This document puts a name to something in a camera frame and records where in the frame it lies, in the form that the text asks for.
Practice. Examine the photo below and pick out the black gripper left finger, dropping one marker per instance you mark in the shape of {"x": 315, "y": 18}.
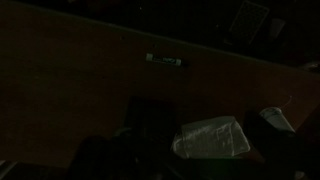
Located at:
{"x": 100, "y": 156}

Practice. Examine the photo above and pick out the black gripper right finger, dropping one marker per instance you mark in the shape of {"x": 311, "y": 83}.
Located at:
{"x": 270, "y": 150}

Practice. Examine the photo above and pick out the white cup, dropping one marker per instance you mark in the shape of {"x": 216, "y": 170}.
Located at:
{"x": 276, "y": 117}

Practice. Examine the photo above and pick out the black and white marker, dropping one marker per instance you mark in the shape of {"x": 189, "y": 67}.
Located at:
{"x": 163, "y": 60}

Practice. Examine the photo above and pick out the white towel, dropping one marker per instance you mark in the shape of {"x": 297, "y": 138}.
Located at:
{"x": 211, "y": 138}

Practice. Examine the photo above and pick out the dark box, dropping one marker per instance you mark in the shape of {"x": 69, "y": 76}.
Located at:
{"x": 248, "y": 20}

